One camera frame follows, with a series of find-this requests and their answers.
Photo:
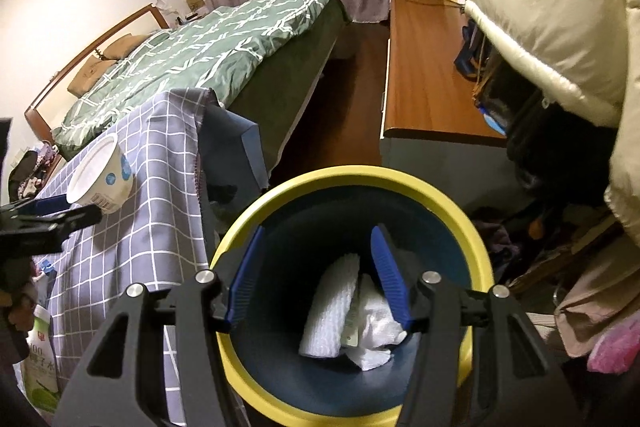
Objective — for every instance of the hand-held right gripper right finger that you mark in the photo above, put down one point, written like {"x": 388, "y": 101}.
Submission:
{"x": 392, "y": 279}

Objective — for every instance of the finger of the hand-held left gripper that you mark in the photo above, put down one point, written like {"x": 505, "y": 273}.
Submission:
{"x": 50, "y": 205}
{"x": 75, "y": 217}

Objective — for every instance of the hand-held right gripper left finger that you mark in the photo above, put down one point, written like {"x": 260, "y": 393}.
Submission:
{"x": 245, "y": 277}

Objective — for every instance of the white paper cup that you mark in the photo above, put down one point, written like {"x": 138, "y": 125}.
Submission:
{"x": 107, "y": 179}

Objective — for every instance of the blue bin with yellow rim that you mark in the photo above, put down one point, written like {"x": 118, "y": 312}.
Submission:
{"x": 280, "y": 232}

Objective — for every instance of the white paper towel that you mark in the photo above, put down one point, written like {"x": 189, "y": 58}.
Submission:
{"x": 372, "y": 337}

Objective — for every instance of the white bottle with green label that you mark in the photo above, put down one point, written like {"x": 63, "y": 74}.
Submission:
{"x": 40, "y": 357}

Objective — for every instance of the dark clothes pile on nightstand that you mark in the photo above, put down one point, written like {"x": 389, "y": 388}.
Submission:
{"x": 30, "y": 172}

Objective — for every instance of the purple checked tablecloth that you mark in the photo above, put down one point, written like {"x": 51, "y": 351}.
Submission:
{"x": 140, "y": 207}

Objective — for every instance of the brown pillow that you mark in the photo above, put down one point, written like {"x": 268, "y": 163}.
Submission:
{"x": 92, "y": 77}
{"x": 125, "y": 46}

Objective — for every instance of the light blue plastic piece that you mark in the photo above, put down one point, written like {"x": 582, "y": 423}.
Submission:
{"x": 495, "y": 122}

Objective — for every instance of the wooden bed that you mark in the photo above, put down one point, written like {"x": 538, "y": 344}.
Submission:
{"x": 295, "y": 82}

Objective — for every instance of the green checked duvet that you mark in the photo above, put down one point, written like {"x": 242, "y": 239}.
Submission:
{"x": 200, "y": 52}

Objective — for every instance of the beige garment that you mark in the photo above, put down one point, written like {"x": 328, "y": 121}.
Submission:
{"x": 600, "y": 302}

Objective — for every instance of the wooden low cabinet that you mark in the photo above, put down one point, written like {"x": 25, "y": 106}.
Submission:
{"x": 425, "y": 72}

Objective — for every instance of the black bag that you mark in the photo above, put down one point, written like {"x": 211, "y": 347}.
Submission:
{"x": 560, "y": 147}

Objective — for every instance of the pink garment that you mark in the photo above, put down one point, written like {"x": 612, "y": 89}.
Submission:
{"x": 615, "y": 347}

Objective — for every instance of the blue bag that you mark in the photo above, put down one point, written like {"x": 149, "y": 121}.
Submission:
{"x": 467, "y": 52}

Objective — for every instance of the white puffer jacket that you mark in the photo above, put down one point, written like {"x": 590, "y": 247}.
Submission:
{"x": 550, "y": 7}

